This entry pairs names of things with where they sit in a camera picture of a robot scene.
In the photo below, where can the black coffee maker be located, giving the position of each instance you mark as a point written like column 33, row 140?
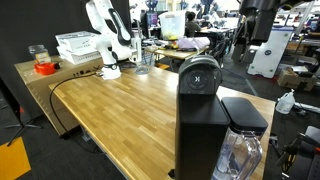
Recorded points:
column 200, row 126

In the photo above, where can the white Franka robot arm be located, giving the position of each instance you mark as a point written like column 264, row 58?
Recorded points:
column 111, row 36

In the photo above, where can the clear round dish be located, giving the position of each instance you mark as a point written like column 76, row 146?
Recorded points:
column 142, row 69

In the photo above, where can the wooden background table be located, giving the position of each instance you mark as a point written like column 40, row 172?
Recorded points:
column 176, row 53

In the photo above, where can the purple cloth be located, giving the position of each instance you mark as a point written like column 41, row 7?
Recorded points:
column 193, row 42

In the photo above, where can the clear storage bin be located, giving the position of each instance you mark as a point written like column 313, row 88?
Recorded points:
column 172, row 25

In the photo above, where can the seated person dark hair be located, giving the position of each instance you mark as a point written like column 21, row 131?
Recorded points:
column 191, row 25

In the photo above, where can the clear water tank black lid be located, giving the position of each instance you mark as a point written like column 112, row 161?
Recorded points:
column 241, row 146

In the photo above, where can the white machine base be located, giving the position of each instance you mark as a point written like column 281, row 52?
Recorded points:
column 270, row 53

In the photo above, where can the red emergency stop button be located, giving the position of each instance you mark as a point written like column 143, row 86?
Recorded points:
column 45, row 68

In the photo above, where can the large cardboard box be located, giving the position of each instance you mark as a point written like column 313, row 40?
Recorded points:
column 36, row 90

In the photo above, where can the black overhead equipment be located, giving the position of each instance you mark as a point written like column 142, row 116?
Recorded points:
column 260, row 16

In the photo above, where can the white plastic jug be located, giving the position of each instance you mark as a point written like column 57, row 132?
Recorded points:
column 286, row 103

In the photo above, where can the clear plastic container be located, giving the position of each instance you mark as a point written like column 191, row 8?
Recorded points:
column 39, row 53

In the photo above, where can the small cardboard box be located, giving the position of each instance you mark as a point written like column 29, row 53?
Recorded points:
column 295, row 79

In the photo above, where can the black tripod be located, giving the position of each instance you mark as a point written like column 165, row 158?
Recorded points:
column 15, row 110

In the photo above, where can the orange floor mat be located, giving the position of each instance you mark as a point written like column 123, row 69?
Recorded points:
column 13, row 161

